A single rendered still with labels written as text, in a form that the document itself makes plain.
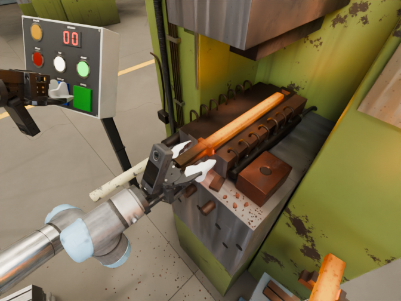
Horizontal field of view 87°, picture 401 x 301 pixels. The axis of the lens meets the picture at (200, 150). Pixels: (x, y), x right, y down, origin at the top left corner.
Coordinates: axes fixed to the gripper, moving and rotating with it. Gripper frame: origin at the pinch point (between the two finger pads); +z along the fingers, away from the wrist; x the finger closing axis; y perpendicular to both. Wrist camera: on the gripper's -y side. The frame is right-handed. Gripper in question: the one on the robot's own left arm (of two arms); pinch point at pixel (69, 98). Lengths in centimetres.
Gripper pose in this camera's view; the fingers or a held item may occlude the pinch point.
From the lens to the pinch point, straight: 79.9
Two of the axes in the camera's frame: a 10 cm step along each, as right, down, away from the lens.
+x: -9.3, -2.7, 2.5
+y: 1.8, -9.3, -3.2
